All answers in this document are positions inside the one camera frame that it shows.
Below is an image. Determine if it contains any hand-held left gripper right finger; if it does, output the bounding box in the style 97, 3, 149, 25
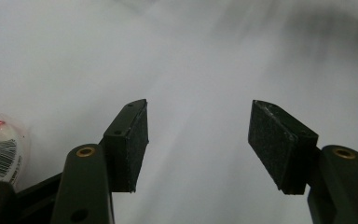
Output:
247, 99, 320, 196

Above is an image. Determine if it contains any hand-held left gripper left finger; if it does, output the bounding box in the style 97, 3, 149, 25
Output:
101, 98, 150, 194

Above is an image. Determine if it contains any white and red refill pouch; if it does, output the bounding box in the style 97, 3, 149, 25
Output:
0, 113, 31, 190

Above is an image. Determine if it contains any white paper sheet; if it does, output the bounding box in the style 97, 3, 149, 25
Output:
0, 0, 358, 224

